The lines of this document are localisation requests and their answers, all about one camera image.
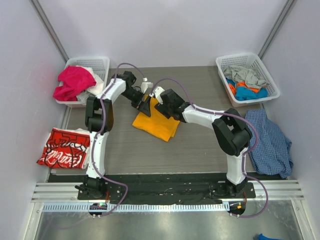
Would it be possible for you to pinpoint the orange yellow t shirt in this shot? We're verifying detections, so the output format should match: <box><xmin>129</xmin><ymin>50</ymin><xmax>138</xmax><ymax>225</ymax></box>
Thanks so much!
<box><xmin>132</xmin><ymin>97</ymin><xmax>180</xmax><ymax>142</ymax></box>

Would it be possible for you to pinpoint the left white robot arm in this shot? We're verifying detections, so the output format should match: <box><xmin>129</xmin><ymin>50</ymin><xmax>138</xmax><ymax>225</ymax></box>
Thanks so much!
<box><xmin>75</xmin><ymin>71</ymin><xmax>153</xmax><ymax>200</ymax></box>

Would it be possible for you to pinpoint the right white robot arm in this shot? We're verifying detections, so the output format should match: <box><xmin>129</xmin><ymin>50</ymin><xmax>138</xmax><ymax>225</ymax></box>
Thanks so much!
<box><xmin>152</xmin><ymin>87</ymin><xmax>253</xmax><ymax>198</ymax></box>

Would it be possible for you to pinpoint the white grey garment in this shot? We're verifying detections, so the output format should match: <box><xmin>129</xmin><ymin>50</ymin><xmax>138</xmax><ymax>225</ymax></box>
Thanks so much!
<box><xmin>76</xmin><ymin>65</ymin><xmax>104</xmax><ymax>105</ymax></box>

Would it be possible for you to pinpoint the left white plastic basket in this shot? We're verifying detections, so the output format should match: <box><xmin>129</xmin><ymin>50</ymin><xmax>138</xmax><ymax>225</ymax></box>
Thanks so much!
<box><xmin>54</xmin><ymin>56</ymin><xmax>110</xmax><ymax>108</ymax></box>

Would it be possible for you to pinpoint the white plastic basket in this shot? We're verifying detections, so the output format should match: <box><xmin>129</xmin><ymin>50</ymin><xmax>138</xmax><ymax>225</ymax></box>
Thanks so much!
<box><xmin>215</xmin><ymin>52</ymin><xmax>280</xmax><ymax>108</ymax></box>
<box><xmin>54</xmin><ymin>56</ymin><xmax>110</xmax><ymax>108</ymax></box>

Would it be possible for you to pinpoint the pink t shirt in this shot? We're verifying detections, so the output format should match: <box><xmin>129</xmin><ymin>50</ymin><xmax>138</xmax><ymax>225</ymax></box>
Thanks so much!
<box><xmin>53</xmin><ymin>65</ymin><xmax>95</xmax><ymax>102</ymax></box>

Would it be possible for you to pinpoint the blue t shirt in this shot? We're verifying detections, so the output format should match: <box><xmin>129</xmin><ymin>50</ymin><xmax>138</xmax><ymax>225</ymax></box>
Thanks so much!
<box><xmin>226</xmin><ymin>78</ymin><xmax>268</xmax><ymax>101</ymax></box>

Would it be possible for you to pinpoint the orange garment in basket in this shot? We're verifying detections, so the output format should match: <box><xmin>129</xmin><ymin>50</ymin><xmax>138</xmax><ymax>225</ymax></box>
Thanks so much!
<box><xmin>227</xmin><ymin>81</ymin><xmax>261</xmax><ymax>96</ymax></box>

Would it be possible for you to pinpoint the grey t shirt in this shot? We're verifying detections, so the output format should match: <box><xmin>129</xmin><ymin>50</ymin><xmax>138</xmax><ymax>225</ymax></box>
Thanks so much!
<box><xmin>222</xmin><ymin>65</ymin><xmax>268</xmax><ymax>89</ymax></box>

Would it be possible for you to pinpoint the red white printed t shirt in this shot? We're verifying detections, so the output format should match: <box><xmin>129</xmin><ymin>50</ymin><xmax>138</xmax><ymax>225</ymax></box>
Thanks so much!
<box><xmin>37</xmin><ymin>128</ymin><xmax>91</xmax><ymax>169</ymax></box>

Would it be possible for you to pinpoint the right white plastic basket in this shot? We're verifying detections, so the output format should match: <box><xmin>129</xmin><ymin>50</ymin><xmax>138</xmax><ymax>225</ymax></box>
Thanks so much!
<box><xmin>215</xmin><ymin>52</ymin><xmax>280</xmax><ymax>108</ymax></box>

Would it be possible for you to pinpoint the blue checkered shirt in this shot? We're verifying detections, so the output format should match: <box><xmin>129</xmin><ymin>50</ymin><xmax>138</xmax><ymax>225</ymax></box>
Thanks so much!
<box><xmin>245</xmin><ymin>108</ymin><xmax>294</xmax><ymax>179</ymax></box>

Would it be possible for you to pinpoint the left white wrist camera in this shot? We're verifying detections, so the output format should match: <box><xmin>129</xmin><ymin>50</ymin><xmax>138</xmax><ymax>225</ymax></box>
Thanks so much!
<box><xmin>140</xmin><ymin>77</ymin><xmax>154</xmax><ymax>94</ymax></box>

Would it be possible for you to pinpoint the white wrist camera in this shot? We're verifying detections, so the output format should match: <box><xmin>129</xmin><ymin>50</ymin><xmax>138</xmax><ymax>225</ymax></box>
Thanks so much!
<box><xmin>149</xmin><ymin>86</ymin><xmax>165</xmax><ymax>105</ymax></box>
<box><xmin>140</xmin><ymin>77</ymin><xmax>154</xmax><ymax>94</ymax></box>

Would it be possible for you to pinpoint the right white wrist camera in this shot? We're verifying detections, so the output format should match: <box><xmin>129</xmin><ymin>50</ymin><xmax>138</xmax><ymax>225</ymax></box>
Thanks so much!
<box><xmin>149</xmin><ymin>86</ymin><xmax>165</xmax><ymax>105</ymax></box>

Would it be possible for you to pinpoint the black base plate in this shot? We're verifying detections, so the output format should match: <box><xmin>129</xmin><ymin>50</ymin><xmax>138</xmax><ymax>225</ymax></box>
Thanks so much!
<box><xmin>47</xmin><ymin>172</ymin><xmax>288</xmax><ymax>201</ymax></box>

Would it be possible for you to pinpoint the white slotted cable duct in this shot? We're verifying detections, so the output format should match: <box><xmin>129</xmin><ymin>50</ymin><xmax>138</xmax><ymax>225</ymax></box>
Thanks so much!
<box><xmin>42</xmin><ymin>202</ymin><xmax>230</xmax><ymax>213</ymax></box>

